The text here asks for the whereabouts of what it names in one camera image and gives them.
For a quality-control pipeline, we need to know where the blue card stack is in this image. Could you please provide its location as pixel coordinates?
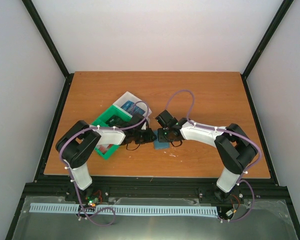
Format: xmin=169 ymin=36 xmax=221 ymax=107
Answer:
xmin=120 ymin=100 xmax=145 ymax=115

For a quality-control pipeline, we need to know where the white bin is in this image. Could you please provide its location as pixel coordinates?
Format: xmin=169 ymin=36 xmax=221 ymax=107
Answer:
xmin=112 ymin=91 xmax=152 ymax=120

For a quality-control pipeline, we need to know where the metal base plate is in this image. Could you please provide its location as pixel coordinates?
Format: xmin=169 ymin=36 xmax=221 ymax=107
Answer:
xmin=12 ymin=196 xmax=299 ymax=240

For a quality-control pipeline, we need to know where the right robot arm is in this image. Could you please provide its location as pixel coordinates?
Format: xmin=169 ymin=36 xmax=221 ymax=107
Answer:
xmin=155 ymin=116 xmax=262 ymax=193

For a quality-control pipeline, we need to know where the black frame post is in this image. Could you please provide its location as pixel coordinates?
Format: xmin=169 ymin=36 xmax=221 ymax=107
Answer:
xmin=21 ymin=0 xmax=75 ymax=79
xmin=241 ymin=0 xmax=295 ymax=78

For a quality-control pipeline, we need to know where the red white card stack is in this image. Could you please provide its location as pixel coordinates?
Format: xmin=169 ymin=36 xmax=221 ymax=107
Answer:
xmin=97 ymin=144 xmax=113 ymax=154

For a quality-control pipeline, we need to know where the green bin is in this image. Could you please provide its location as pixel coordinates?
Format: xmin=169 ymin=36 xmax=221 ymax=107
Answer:
xmin=94 ymin=144 xmax=120 ymax=160
xmin=91 ymin=105 xmax=132 ymax=127

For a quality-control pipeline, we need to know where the black card stack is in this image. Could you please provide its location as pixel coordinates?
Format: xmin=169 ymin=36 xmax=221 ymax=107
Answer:
xmin=105 ymin=115 xmax=125 ymax=127

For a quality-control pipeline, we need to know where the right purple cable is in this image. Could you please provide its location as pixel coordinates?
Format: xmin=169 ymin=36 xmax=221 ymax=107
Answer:
xmin=165 ymin=89 xmax=263 ymax=223

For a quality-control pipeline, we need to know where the teal card holder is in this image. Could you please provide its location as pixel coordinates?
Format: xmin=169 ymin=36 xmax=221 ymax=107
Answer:
xmin=153 ymin=140 xmax=170 ymax=150

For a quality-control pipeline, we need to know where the small electronics board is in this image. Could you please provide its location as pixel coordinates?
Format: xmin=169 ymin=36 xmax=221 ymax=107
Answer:
xmin=86 ymin=195 xmax=102 ymax=207

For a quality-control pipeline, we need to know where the black frame post right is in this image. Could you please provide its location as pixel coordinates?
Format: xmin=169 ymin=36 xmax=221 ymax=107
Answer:
xmin=241 ymin=0 xmax=295 ymax=78

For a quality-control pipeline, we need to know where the light blue cable duct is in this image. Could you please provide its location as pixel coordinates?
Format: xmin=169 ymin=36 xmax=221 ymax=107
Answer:
xmin=28 ymin=203 xmax=218 ymax=218

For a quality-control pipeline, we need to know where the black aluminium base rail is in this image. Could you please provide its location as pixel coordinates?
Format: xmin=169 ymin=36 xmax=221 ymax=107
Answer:
xmin=6 ymin=174 xmax=300 ymax=240

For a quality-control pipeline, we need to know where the black frame post left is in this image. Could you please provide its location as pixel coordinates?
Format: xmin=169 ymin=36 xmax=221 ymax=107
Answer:
xmin=21 ymin=0 xmax=75 ymax=79

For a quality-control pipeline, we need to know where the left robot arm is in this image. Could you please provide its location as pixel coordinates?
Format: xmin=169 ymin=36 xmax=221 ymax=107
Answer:
xmin=55 ymin=113 xmax=157 ymax=202

